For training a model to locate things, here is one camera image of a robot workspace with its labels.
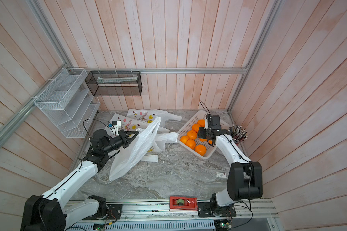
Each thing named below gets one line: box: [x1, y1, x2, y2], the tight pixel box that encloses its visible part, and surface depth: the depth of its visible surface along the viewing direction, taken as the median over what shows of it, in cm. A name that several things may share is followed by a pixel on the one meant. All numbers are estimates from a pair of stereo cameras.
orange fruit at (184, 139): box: [179, 135, 190, 145], surface depth 97 cm
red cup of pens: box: [229, 123, 248, 146], surface depth 87 cm
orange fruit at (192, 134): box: [186, 129, 198, 141], surface depth 102 cm
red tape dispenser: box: [169, 196, 199, 211], surface depth 73 cm
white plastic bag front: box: [108, 116, 179, 181], surface depth 76 cm
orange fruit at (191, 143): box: [185, 138, 196, 150], surface depth 95 cm
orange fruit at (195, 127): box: [191, 123, 202, 134], surface depth 103 cm
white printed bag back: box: [125, 108, 183, 124], surface depth 117 cm
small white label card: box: [216, 172, 227, 178], surface depth 87 cm
